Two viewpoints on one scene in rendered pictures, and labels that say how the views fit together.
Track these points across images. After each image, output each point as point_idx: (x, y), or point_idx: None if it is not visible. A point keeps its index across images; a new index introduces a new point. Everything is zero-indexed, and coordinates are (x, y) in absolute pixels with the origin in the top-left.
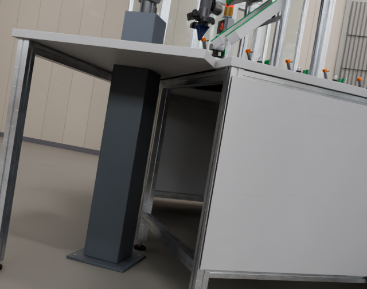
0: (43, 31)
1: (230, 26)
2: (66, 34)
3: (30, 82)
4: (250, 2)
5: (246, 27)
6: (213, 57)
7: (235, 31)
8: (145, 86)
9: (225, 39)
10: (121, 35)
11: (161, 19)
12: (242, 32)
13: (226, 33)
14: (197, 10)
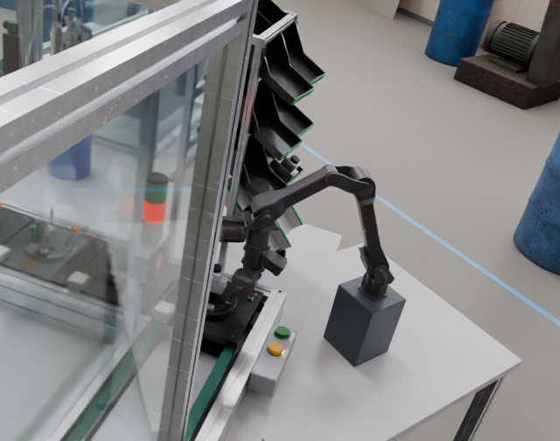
0: (489, 335)
1: (281, 227)
2: (467, 318)
3: (475, 394)
4: (240, 185)
5: (290, 214)
6: (344, 248)
7: (300, 225)
8: None
9: (281, 244)
10: (395, 327)
11: (354, 278)
12: (293, 220)
13: (283, 238)
14: (279, 248)
